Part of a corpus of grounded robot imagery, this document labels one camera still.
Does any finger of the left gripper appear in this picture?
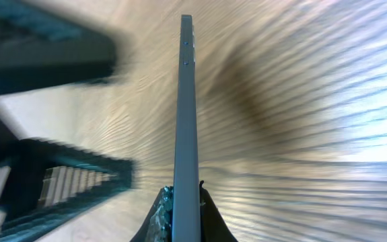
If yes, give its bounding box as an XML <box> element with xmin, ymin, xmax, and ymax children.
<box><xmin>0</xmin><ymin>139</ymin><xmax>134</xmax><ymax>241</ymax></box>
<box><xmin>0</xmin><ymin>0</ymin><xmax>117</xmax><ymax>95</ymax></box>

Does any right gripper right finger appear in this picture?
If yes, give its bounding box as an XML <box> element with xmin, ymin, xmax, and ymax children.
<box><xmin>199</xmin><ymin>180</ymin><xmax>238</xmax><ymax>242</ymax></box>

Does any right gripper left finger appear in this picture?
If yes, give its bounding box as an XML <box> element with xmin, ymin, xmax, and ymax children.
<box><xmin>131</xmin><ymin>186</ymin><xmax>174</xmax><ymax>242</ymax></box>

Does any blue Galaxy smartphone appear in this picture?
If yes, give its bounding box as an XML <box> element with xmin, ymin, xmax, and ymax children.
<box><xmin>172</xmin><ymin>15</ymin><xmax>201</xmax><ymax>242</ymax></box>

